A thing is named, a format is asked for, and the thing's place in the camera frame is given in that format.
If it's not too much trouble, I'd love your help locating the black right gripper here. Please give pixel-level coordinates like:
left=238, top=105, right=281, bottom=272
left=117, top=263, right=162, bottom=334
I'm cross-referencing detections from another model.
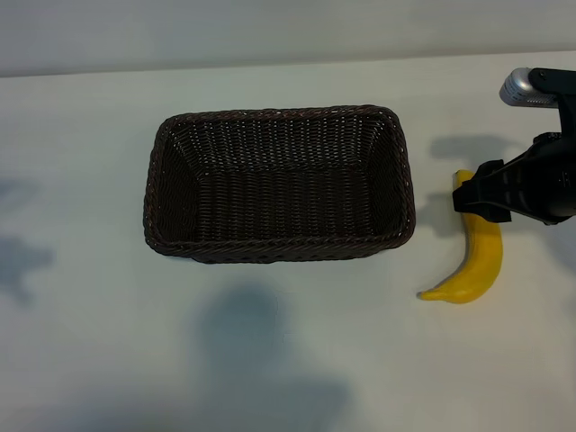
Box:
left=451, top=131, right=576, bottom=227

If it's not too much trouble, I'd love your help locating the yellow banana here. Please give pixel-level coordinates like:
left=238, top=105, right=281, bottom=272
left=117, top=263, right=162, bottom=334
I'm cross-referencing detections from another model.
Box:
left=416, top=168, right=504, bottom=305

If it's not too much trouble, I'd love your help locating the dark brown wicker basket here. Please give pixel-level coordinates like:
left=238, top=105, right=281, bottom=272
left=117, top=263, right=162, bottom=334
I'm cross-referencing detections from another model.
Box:
left=142, top=103, right=418, bottom=266

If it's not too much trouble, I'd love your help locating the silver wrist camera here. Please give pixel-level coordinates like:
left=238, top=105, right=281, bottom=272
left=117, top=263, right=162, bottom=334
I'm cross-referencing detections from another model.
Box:
left=498, top=67, right=559, bottom=108

